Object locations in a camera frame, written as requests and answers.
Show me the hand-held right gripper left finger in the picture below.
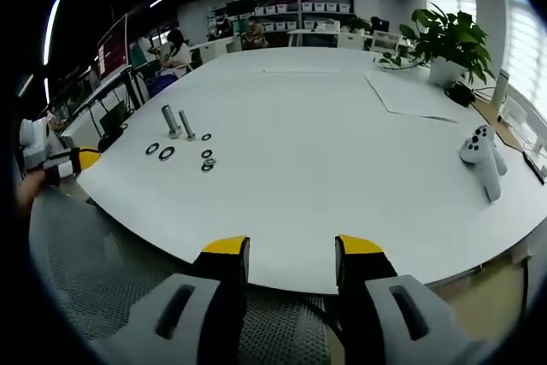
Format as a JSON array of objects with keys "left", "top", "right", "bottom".
[{"left": 91, "top": 234, "right": 251, "bottom": 365}]

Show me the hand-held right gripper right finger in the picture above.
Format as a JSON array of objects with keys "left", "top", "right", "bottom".
[{"left": 334, "top": 234, "right": 493, "bottom": 365}]

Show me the large metal threaded stud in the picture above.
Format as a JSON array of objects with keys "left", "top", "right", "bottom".
[{"left": 161, "top": 104, "right": 184, "bottom": 141}]

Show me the small metal threaded stud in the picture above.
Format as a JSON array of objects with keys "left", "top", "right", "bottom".
[{"left": 177, "top": 109, "right": 197, "bottom": 143}]

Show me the person's left hand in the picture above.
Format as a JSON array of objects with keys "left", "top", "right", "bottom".
[{"left": 15, "top": 169, "right": 49, "bottom": 215}]

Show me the grey mesh office chair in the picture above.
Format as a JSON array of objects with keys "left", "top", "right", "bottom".
[{"left": 27, "top": 188, "right": 343, "bottom": 365}]

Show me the red display screen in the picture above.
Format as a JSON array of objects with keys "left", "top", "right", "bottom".
[{"left": 95, "top": 13, "right": 130, "bottom": 80}]

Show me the white game controller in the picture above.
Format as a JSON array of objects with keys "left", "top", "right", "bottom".
[{"left": 458, "top": 124, "right": 509, "bottom": 204}]

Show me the white paper sheet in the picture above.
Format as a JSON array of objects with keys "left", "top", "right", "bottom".
[{"left": 364, "top": 71, "right": 459, "bottom": 125}]

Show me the black power adapter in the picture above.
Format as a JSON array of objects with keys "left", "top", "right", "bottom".
[{"left": 444, "top": 81, "right": 476, "bottom": 106}]

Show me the white upright device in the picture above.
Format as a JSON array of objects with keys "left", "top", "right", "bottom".
[{"left": 490, "top": 68, "right": 510, "bottom": 110}]

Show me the green potted plant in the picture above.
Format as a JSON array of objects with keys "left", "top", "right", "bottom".
[{"left": 374, "top": 3, "right": 497, "bottom": 89}]

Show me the shelf with white bins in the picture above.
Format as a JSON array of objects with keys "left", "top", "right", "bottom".
[{"left": 250, "top": 0, "right": 356, "bottom": 35}]

